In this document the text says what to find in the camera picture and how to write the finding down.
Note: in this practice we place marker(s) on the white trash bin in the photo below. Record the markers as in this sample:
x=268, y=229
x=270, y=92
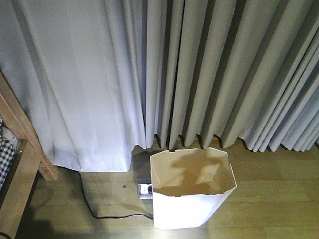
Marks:
x=189, y=185

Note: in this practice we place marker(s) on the floor power outlet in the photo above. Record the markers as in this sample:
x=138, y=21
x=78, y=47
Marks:
x=144, y=188

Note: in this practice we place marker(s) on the white curtain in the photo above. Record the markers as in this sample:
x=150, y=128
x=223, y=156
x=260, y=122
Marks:
x=98, y=77

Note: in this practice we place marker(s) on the black white checkered bedding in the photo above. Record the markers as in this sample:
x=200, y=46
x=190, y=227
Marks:
x=7, y=152

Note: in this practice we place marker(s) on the wooden bed frame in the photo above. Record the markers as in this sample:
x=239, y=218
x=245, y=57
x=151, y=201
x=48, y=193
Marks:
x=28, y=161

